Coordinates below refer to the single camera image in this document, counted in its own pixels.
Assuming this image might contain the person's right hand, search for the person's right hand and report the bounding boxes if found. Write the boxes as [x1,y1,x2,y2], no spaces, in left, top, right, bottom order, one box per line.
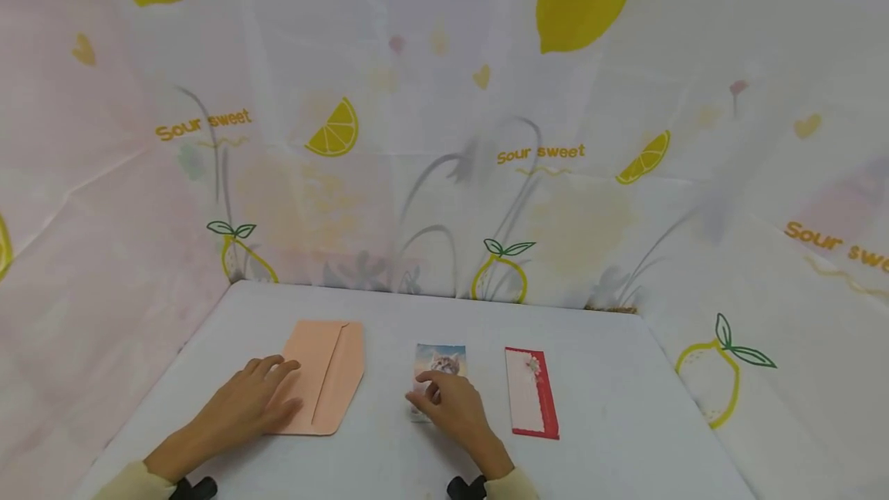
[404,370,515,480]

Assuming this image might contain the person's left hand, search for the person's left hand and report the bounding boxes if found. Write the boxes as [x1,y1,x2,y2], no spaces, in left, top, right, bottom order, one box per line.
[144,355,305,484]

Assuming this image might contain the cat photo card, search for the cat photo card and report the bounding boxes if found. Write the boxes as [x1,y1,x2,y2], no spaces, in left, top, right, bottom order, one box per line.
[409,343,468,423]

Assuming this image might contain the peach paper envelope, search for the peach paper envelope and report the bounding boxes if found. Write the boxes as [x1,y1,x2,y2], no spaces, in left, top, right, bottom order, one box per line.
[266,319,367,437]

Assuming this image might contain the black wrist band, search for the black wrist band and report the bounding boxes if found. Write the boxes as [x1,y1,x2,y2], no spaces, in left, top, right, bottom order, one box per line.
[445,474,488,500]
[167,475,219,500]

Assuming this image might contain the red and white card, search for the red and white card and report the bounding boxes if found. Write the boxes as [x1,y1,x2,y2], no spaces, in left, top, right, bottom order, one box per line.
[504,346,561,441]

